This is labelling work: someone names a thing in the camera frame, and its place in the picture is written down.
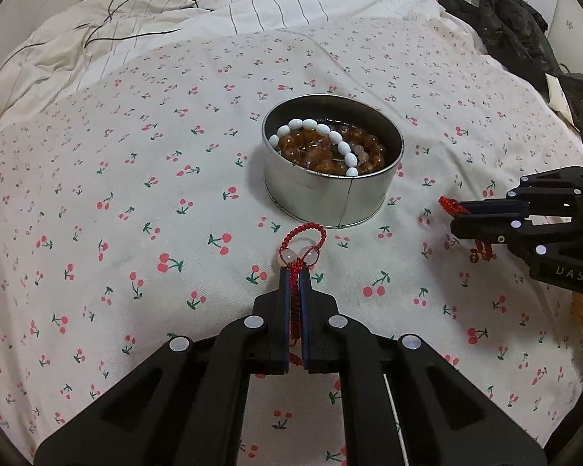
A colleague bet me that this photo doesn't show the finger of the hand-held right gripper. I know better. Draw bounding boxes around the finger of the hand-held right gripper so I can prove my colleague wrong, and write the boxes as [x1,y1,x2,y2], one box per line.
[450,212,583,266]
[459,167,583,219]

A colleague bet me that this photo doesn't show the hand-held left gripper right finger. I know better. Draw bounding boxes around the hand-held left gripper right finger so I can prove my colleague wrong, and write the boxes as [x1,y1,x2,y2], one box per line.
[298,269,547,466]

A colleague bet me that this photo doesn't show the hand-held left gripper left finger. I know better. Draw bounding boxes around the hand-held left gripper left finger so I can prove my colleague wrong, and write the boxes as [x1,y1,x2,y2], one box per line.
[34,267,292,466]

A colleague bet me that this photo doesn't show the red string bracelet with bell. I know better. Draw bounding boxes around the red string bracelet with bell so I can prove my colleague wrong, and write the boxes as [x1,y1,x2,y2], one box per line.
[439,195,499,266]

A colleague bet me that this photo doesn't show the red braided bracelet clear beads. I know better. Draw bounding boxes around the red braided bracelet clear beads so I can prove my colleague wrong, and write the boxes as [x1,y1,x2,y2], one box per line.
[277,223,328,367]

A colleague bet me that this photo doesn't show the round metal tin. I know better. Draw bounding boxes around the round metal tin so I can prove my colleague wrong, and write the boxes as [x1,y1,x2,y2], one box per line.
[261,96,405,230]

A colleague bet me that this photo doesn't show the dark brown bead bracelet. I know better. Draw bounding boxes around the dark brown bead bracelet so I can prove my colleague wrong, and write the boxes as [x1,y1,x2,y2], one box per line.
[340,127,388,173]

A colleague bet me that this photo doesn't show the pale pink bead bracelet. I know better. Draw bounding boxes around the pale pink bead bracelet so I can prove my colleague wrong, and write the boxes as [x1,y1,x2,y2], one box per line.
[342,142,372,165]

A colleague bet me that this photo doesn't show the amber bead bracelet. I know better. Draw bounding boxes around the amber bead bracelet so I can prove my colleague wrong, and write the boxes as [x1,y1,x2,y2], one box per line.
[278,129,351,176]

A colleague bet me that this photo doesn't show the white bead bracelet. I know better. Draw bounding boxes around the white bead bracelet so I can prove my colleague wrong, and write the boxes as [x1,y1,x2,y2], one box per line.
[267,117,360,178]

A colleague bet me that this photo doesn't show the black jacket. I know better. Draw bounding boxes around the black jacket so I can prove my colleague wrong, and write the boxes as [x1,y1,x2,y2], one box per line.
[440,0,565,92]

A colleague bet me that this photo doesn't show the cherry print bedsheet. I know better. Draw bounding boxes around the cherry print bedsheet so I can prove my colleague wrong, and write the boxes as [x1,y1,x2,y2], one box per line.
[0,10,583,466]

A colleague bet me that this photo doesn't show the white striped quilt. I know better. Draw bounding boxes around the white striped quilt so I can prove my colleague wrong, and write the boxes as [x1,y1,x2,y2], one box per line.
[0,0,489,129]

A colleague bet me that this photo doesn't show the thin black cable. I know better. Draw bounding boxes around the thin black cable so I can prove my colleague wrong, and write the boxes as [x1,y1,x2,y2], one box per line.
[0,0,201,84]

